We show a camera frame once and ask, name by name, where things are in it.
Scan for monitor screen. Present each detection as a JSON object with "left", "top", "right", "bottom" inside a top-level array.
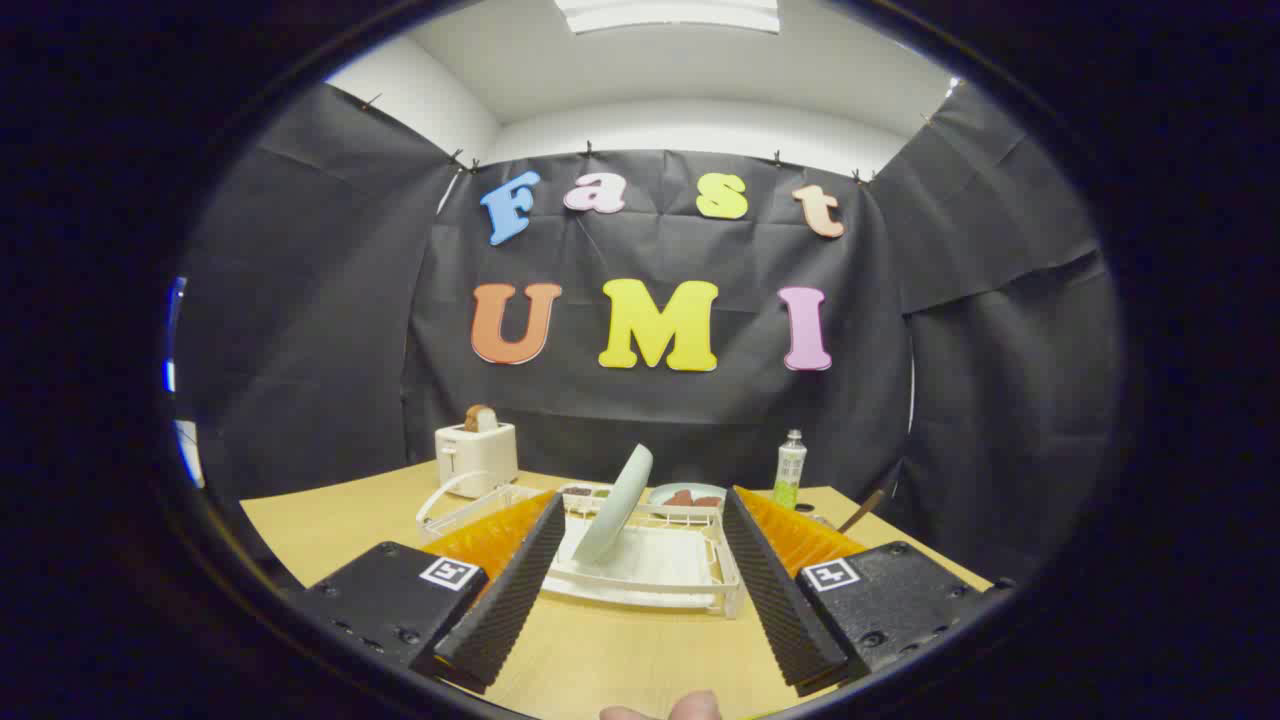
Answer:
[{"left": 163, "top": 278, "right": 206, "bottom": 488}]

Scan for brown handled spoon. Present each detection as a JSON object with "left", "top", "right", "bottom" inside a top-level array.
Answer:
[{"left": 838, "top": 488, "right": 889, "bottom": 534}]

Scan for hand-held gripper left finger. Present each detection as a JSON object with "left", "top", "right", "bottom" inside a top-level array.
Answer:
[{"left": 295, "top": 490, "right": 568, "bottom": 696}]

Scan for green label drink bottle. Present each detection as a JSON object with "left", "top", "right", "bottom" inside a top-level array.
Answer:
[{"left": 773, "top": 430, "right": 807, "bottom": 510}]

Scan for white drip tray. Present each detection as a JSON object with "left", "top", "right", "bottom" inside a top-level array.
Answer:
[{"left": 552, "top": 520, "right": 723, "bottom": 583}]

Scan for white wire dish rack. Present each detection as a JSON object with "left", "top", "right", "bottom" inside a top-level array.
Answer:
[{"left": 416, "top": 470, "right": 743, "bottom": 619}]

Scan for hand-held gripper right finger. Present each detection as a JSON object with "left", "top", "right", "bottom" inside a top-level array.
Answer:
[{"left": 722, "top": 486, "right": 1016, "bottom": 698}]

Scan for cream toaster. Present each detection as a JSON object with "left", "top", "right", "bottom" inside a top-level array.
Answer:
[{"left": 435, "top": 420, "right": 519, "bottom": 499}]

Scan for pale green serving plate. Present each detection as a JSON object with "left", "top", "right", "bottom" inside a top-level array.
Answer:
[{"left": 648, "top": 483, "right": 728, "bottom": 510}]

